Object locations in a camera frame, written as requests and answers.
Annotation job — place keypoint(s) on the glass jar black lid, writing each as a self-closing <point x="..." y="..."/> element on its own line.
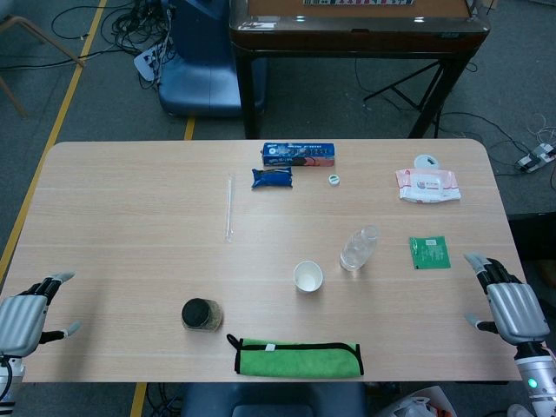
<point x="200" y="313"/>

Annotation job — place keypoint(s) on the grey power strip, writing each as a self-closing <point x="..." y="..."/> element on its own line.
<point x="535" y="157"/>

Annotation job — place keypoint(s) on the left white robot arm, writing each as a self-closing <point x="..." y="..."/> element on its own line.
<point x="9" y="373"/>

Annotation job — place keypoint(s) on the blue machine base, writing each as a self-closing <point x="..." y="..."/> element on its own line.
<point x="200" y="65"/>

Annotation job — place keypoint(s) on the transparent plastic bottle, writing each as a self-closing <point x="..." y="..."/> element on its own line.
<point x="356" y="252"/>

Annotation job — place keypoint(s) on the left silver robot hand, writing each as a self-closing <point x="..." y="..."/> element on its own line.
<point x="19" y="317"/>

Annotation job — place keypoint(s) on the black tripod stand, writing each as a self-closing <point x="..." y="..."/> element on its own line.
<point x="397" y="89"/>

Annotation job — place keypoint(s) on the white round tape roll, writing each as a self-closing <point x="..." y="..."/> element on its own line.
<point x="423" y="161"/>

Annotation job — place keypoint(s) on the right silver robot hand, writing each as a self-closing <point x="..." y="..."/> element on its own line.
<point x="517" y="308"/>

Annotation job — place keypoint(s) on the blue cookie packet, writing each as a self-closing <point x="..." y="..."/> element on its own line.
<point x="271" y="178"/>

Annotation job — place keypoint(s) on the white paper cup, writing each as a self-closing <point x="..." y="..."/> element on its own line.
<point x="308" y="278"/>

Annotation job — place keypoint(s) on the white plastic bag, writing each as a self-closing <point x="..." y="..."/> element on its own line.
<point x="408" y="406"/>

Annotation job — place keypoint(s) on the white green bottle cap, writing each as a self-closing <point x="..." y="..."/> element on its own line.
<point x="334" y="180"/>

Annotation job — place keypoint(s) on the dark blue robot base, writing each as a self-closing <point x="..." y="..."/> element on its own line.
<point x="273" y="399"/>

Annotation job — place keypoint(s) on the blue cookie box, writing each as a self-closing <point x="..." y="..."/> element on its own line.
<point x="299" y="155"/>

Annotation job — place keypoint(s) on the green square sachet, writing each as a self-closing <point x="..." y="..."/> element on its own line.
<point x="430" y="253"/>

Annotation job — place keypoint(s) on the chair with wooden legs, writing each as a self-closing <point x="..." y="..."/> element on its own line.
<point x="26" y="27"/>

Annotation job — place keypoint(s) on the green black-edged cloth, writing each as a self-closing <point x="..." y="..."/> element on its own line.
<point x="299" y="360"/>

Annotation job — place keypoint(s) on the brown mahjong table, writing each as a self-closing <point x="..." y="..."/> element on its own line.
<point x="360" y="37"/>

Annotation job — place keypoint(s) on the black box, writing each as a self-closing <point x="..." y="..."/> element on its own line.
<point x="534" y="239"/>

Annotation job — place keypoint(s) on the white power strip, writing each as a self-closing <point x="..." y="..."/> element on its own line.
<point x="145" y="63"/>

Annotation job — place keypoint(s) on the pink white wet wipes pack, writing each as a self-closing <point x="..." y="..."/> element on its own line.
<point x="428" y="185"/>

